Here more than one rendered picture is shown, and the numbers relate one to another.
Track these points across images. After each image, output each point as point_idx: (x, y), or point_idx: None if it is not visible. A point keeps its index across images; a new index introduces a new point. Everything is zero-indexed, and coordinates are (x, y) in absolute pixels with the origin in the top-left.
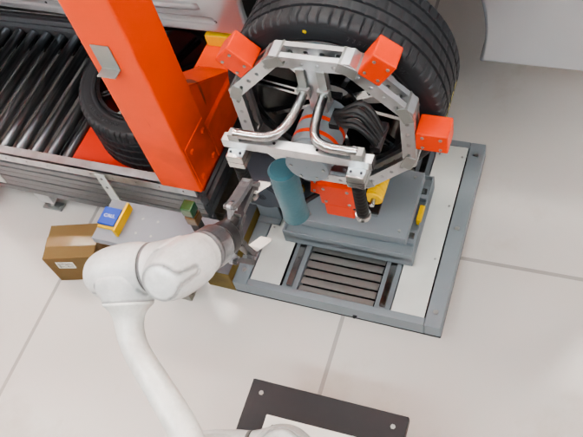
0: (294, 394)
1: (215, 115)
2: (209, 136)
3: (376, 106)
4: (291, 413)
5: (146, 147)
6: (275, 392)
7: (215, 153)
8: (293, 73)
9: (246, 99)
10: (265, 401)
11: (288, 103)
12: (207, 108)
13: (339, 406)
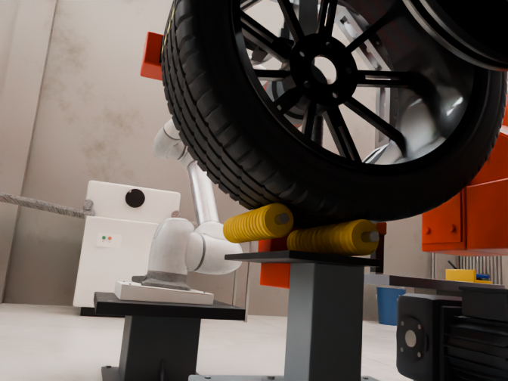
0: (204, 306)
1: (485, 188)
2: (459, 199)
3: (262, 69)
4: (199, 305)
5: None
6: (221, 307)
7: (451, 227)
8: (454, 117)
9: (379, 89)
10: (223, 306)
11: (410, 143)
12: (487, 174)
13: (162, 304)
